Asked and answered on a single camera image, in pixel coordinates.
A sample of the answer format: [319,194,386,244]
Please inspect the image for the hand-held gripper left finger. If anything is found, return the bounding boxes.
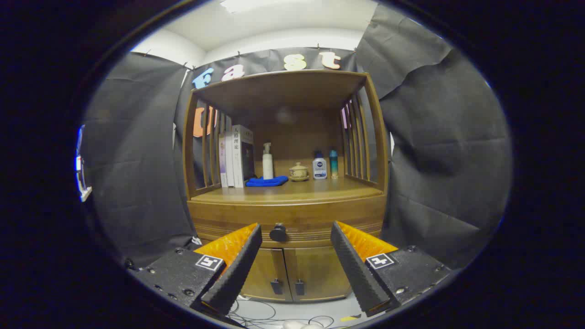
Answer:
[130,223,263,317]

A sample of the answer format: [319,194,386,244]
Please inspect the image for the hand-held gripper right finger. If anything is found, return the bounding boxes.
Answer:
[330,221,452,318]

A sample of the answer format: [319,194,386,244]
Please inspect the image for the wooden drawer with black knob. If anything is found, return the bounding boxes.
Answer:
[188,196,387,249]

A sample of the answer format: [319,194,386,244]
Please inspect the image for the wooden cabinet door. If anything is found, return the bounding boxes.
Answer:
[283,247,353,302]
[241,249,292,302]

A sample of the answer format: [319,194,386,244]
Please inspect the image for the wooden countertop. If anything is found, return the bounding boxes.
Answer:
[190,177,384,205]

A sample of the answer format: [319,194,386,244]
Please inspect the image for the wooden cabinet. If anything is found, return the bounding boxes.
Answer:
[183,69,390,303]

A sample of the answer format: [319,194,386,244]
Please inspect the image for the blue folded cloth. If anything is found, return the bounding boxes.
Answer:
[245,175,289,187]

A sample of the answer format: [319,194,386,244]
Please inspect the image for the purple spine book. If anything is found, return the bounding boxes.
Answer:
[218,133,228,188]

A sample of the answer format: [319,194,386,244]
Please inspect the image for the white pump bottle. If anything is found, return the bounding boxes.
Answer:
[262,142,274,180]

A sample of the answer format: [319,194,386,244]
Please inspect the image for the white bottle with blue cap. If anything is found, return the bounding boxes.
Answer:
[313,150,328,180]

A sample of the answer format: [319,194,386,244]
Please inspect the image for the white spine book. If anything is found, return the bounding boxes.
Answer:
[225,130,235,188]

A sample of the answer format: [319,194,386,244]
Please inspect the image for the lidded ceramic tea cup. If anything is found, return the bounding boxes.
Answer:
[288,162,310,182]

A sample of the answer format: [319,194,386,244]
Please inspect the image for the dark portrait cover book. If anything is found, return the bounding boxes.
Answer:
[232,125,255,188]

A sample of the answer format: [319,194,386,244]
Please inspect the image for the black floor cables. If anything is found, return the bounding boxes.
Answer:
[226,297,336,329]

